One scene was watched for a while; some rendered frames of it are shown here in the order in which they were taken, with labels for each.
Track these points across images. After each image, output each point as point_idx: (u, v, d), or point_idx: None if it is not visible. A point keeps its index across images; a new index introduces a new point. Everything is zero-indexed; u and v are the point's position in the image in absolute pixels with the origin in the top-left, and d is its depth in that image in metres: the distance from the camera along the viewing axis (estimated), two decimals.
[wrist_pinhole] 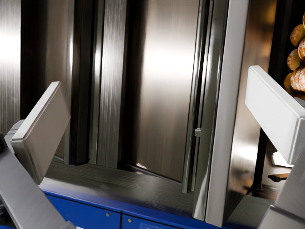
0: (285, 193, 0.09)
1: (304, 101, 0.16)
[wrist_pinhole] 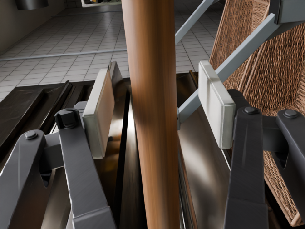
0: (233, 181, 0.10)
1: (240, 92, 0.17)
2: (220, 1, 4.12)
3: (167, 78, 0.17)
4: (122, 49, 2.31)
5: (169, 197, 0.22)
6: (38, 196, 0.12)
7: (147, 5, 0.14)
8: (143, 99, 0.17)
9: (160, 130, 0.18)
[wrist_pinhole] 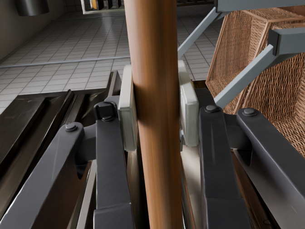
0: (208, 180, 0.10)
1: (209, 91, 0.18)
2: None
3: (170, 78, 0.17)
4: (123, 57, 2.34)
5: (172, 197, 0.22)
6: (71, 188, 0.12)
7: (150, 6, 0.15)
8: (146, 99, 0.18)
9: (163, 130, 0.19)
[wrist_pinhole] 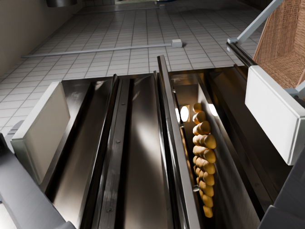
0: (285, 193, 0.09)
1: (304, 101, 0.16)
2: (239, 0, 4.17)
3: None
4: (157, 45, 2.36)
5: None
6: None
7: None
8: None
9: None
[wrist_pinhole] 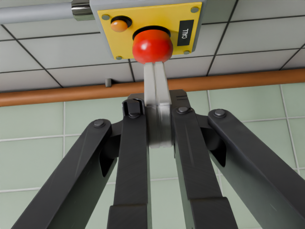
0: (189, 182, 0.10)
1: (185, 92, 0.18)
2: None
3: None
4: None
5: None
6: (94, 185, 0.12)
7: None
8: None
9: None
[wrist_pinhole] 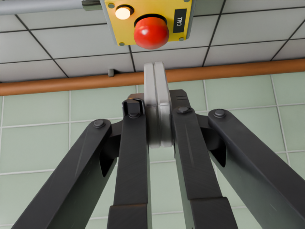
0: (189, 182, 0.10)
1: (185, 92, 0.18)
2: None
3: None
4: None
5: None
6: (94, 185, 0.12)
7: None
8: None
9: None
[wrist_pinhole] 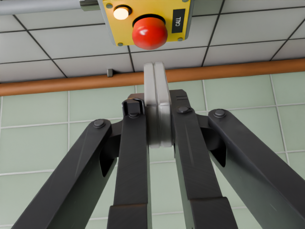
0: (189, 182, 0.10)
1: (185, 92, 0.18)
2: None
3: None
4: None
5: None
6: (94, 185, 0.12)
7: None
8: None
9: None
